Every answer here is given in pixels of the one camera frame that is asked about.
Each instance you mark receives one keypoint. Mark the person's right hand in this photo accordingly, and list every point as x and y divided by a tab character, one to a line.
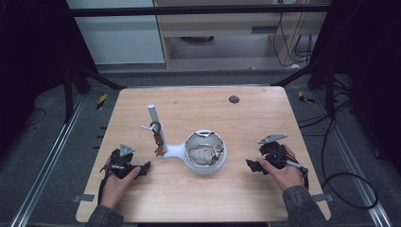
285	176

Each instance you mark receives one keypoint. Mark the dark curtain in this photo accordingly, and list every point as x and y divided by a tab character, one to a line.
369	63
31	47

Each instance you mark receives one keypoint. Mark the yellow black floor tape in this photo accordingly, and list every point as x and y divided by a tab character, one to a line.
304	97
101	101

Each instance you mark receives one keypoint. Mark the person's left hand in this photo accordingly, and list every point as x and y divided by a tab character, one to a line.
115	190

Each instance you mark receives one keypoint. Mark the white key stand with bowl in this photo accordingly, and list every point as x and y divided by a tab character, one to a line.
176	152

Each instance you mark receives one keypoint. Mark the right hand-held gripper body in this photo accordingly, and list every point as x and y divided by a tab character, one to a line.
274	154

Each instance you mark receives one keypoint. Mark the black metal stand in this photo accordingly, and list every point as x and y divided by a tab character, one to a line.
315	72
78	78

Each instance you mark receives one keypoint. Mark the dark round table grommet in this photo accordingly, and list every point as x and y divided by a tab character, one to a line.
234	99

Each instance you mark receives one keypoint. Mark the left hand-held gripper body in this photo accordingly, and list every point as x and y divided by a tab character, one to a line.
121	164

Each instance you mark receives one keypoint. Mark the light wooden desk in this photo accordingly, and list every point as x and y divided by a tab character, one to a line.
220	25

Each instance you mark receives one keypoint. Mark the metal floor rail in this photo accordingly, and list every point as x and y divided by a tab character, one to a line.
356	170
47	164

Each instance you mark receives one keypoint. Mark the grey tape strip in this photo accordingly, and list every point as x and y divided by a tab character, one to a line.
83	197
324	197

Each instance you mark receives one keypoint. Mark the black horizontal frame bar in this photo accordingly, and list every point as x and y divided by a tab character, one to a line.
189	10

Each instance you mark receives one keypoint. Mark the white cabinet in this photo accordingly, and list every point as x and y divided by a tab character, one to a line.
119	41

